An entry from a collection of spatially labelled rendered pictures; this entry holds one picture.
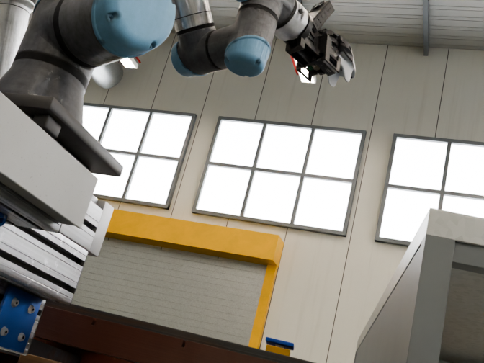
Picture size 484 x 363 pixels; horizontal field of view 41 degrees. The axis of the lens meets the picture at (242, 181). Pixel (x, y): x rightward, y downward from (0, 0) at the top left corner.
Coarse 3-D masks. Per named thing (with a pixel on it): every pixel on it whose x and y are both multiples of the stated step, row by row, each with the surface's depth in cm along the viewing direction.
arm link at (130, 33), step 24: (72, 0) 93; (96, 0) 88; (120, 0) 87; (144, 0) 90; (168, 0) 93; (72, 24) 93; (96, 24) 89; (120, 24) 88; (144, 24) 90; (168, 24) 93; (72, 48) 95; (96, 48) 93; (120, 48) 91; (144, 48) 91
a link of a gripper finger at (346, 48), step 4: (340, 36) 131; (340, 40) 131; (344, 40) 132; (340, 44) 132; (344, 44) 132; (348, 44) 133; (340, 48) 133; (344, 48) 132; (348, 48) 132; (340, 52) 134; (344, 52) 133; (348, 52) 134; (348, 56) 135; (352, 56) 136; (352, 60) 136
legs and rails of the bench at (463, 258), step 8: (456, 248) 90; (464, 248) 90; (472, 248) 90; (480, 248) 90; (456, 256) 90; (464, 256) 90; (472, 256) 90; (480, 256) 90; (456, 264) 90; (464, 264) 90; (472, 264) 89; (480, 264) 89; (480, 272) 91
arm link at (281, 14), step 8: (240, 0) 117; (248, 0) 116; (256, 0) 116; (264, 0) 116; (272, 0) 116; (280, 0) 118; (288, 0) 120; (272, 8) 116; (280, 8) 118; (288, 8) 120; (296, 8) 121; (280, 16) 120; (288, 16) 120; (280, 24) 121
